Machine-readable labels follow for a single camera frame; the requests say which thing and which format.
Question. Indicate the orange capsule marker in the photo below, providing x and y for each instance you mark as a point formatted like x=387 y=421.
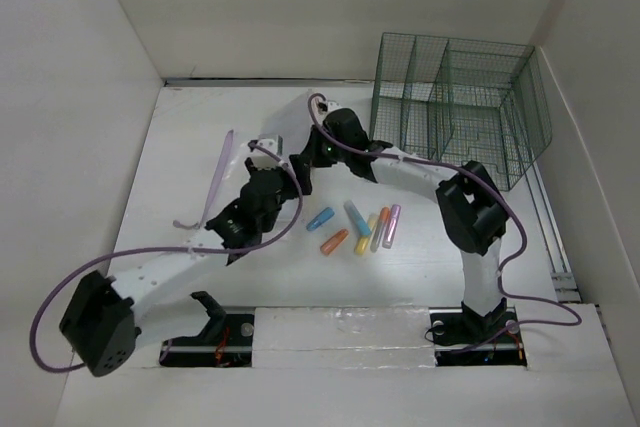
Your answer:
x=329 y=246

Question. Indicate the orange clear marker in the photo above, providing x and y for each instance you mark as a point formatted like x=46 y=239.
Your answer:
x=383 y=219

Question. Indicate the yellow capsule marker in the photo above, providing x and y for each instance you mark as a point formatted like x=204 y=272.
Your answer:
x=362 y=244

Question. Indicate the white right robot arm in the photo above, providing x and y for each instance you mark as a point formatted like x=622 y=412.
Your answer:
x=473 y=218

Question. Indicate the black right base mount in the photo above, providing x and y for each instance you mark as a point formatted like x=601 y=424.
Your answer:
x=455 y=345

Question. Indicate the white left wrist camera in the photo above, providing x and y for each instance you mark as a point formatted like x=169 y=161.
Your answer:
x=270 y=143

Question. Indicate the blue capsule marker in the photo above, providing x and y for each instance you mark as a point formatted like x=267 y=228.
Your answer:
x=320 y=219

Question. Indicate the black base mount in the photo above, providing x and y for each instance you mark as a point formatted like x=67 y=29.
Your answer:
x=455 y=345
x=225 y=341

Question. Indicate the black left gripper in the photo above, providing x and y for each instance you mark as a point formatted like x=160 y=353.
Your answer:
x=285 y=177

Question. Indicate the pink purple marker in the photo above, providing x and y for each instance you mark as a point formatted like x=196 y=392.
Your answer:
x=391 y=227

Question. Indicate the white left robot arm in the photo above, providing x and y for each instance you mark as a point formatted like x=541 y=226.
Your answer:
x=104 y=321

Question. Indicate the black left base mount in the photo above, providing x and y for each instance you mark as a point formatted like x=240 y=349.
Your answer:
x=225 y=341

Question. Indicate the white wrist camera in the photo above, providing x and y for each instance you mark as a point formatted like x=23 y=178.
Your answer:
x=270 y=143
x=321 y=108

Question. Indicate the green wire mesh organizer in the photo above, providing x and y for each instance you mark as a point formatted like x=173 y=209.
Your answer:
x=458 y=100

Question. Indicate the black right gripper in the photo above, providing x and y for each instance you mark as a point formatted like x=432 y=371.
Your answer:
x=311 y=154

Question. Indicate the light blue marker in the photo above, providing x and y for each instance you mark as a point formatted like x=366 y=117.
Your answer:
x=357 y=219

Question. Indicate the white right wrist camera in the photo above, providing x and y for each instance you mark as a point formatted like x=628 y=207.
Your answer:
x=321 y=108

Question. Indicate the clear purple-zip document pouch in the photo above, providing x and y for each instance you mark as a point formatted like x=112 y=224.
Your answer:
x=235 y=143

